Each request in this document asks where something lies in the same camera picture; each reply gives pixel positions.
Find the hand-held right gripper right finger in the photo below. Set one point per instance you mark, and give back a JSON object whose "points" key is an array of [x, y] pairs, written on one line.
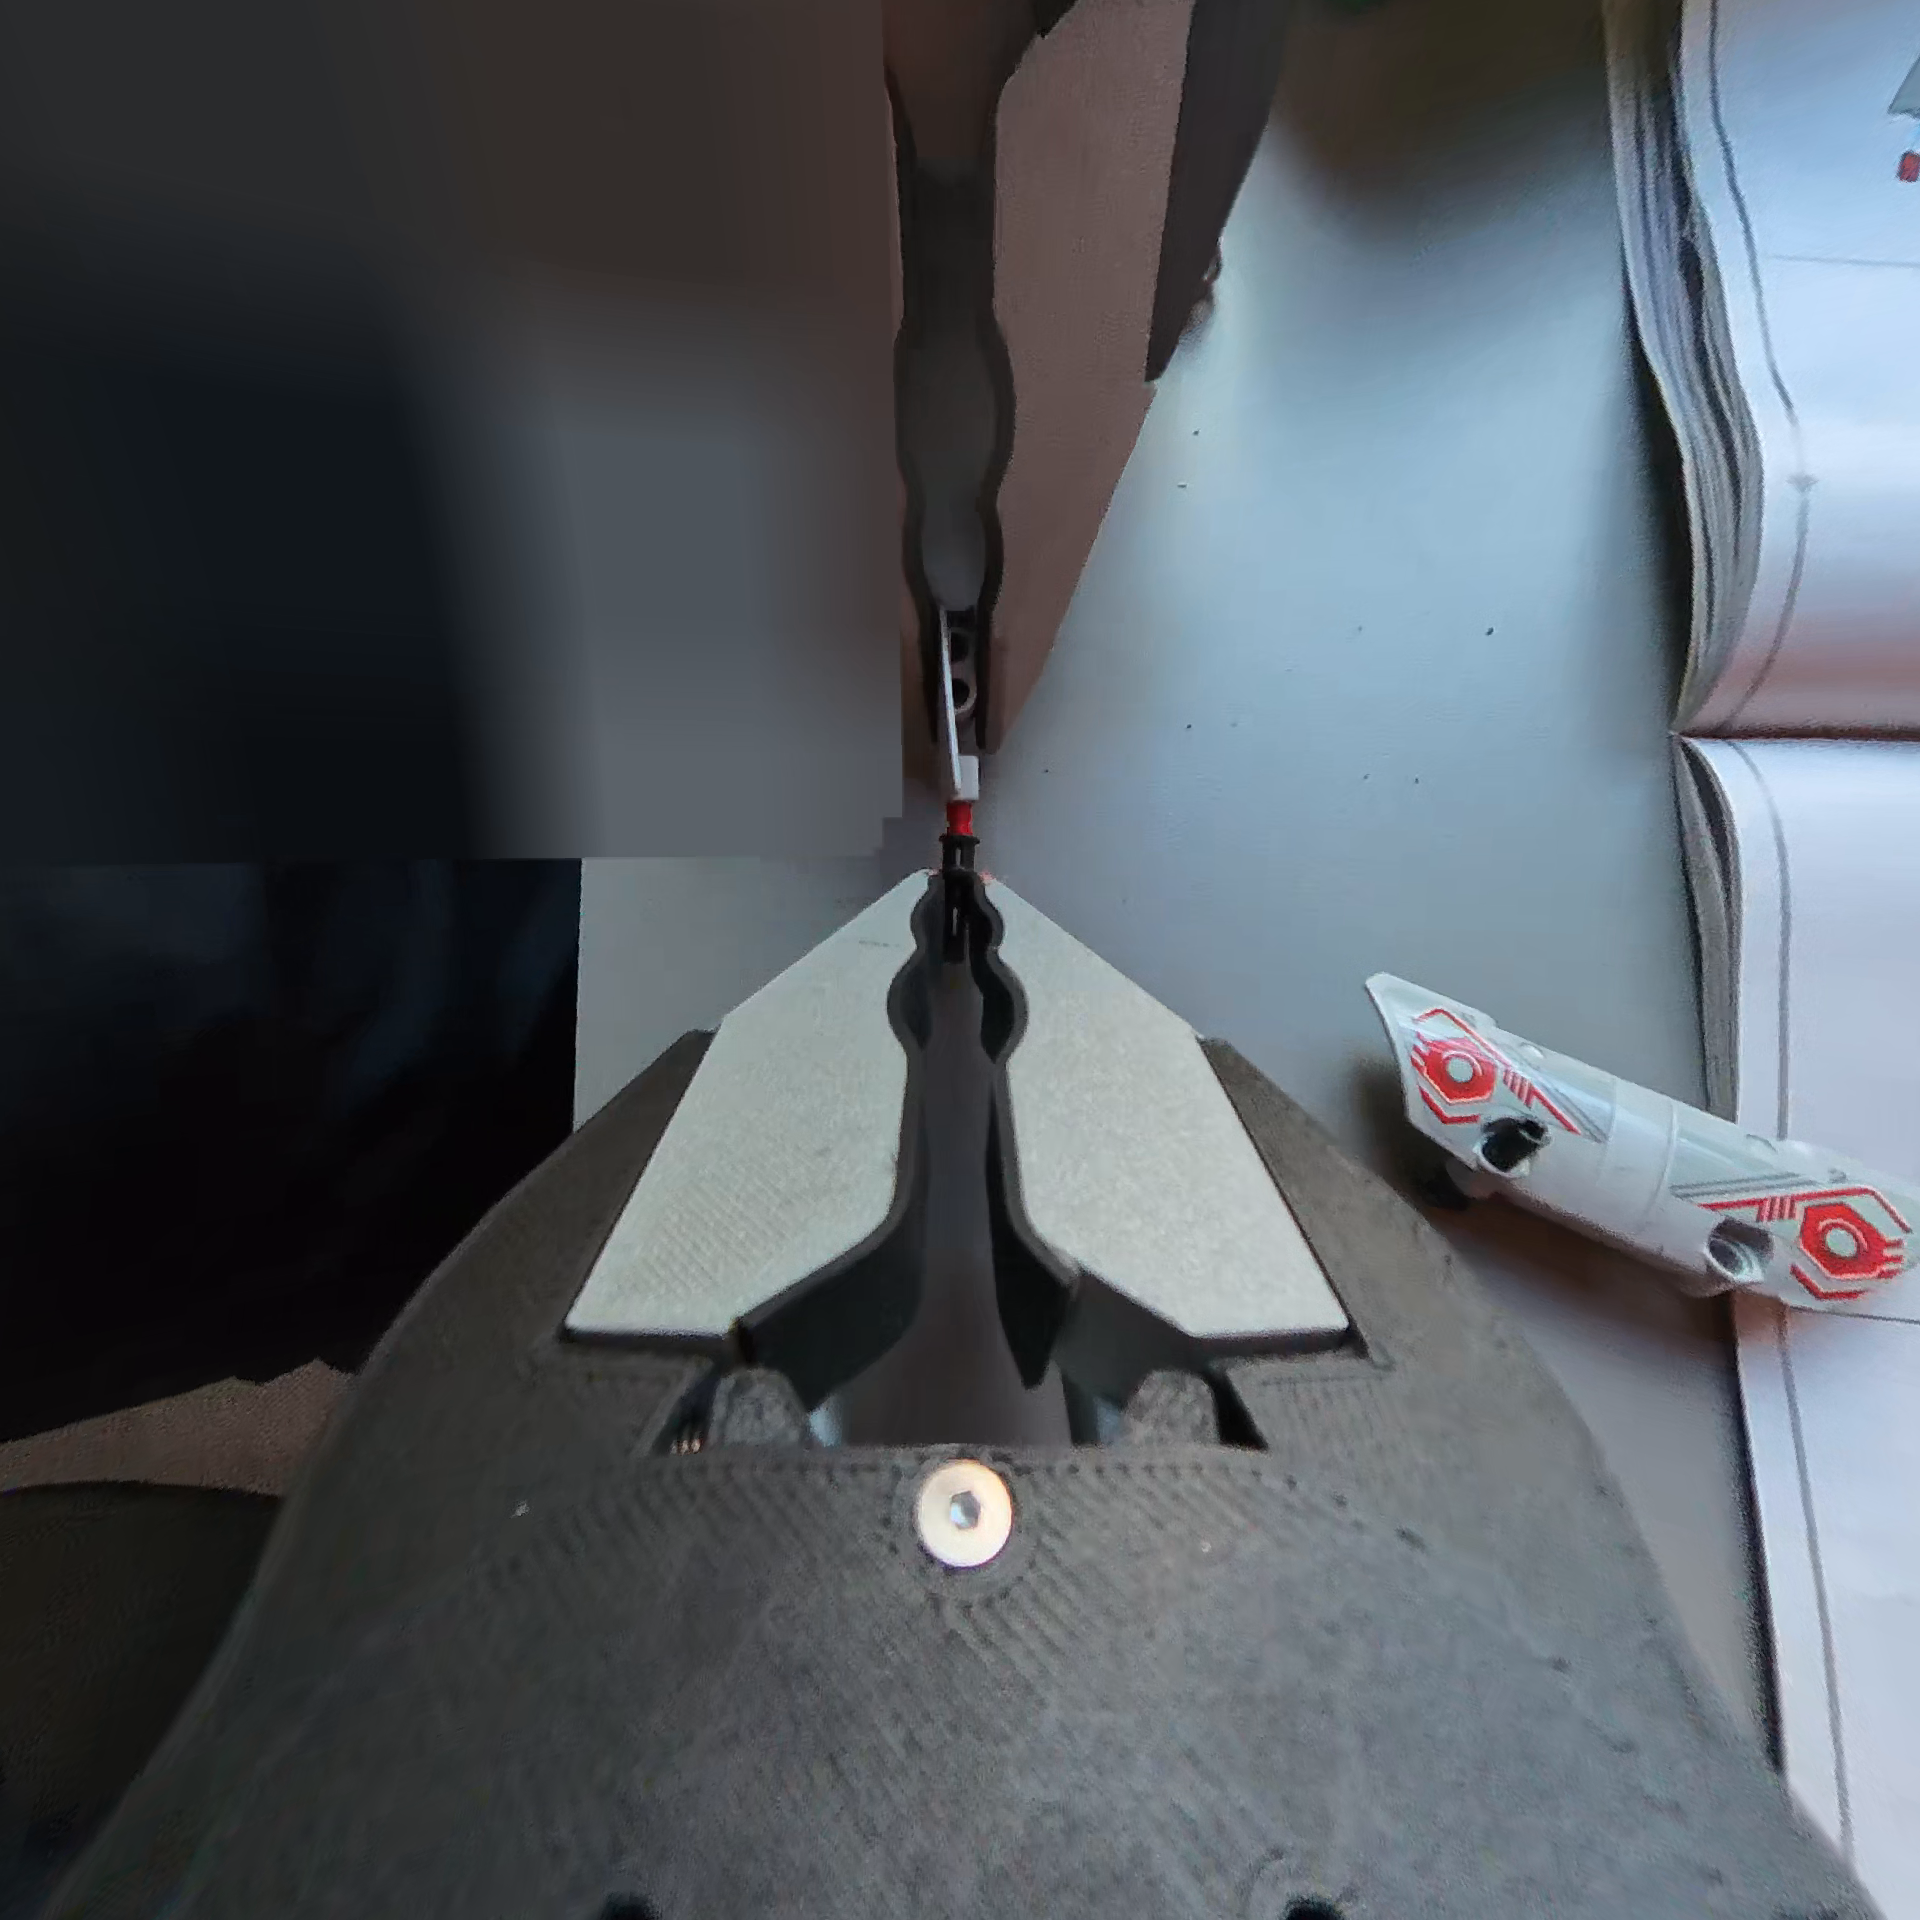
{"points": [[1156, 1185]]}

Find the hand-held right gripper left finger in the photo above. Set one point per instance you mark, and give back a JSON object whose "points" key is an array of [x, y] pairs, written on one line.
{"points": [[750, 1170]]}

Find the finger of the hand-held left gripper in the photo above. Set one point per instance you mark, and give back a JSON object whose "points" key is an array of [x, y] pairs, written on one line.
{"points": [[909, 451], [1090, 299]]}

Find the grey lego beam red pin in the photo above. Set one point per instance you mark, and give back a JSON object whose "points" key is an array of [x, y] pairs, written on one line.
{"points": [[961, 774]]}

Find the black lego pin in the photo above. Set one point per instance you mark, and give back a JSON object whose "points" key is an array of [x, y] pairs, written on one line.
{"points": [[956, 863]]}

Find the white lego panel red print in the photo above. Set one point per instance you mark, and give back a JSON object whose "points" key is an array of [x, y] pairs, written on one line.
{"points": [[1636, 1155]]}

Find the lego instruction booklet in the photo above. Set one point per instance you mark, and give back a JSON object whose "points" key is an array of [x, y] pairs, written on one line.
{"points": [[1846, 600]]}

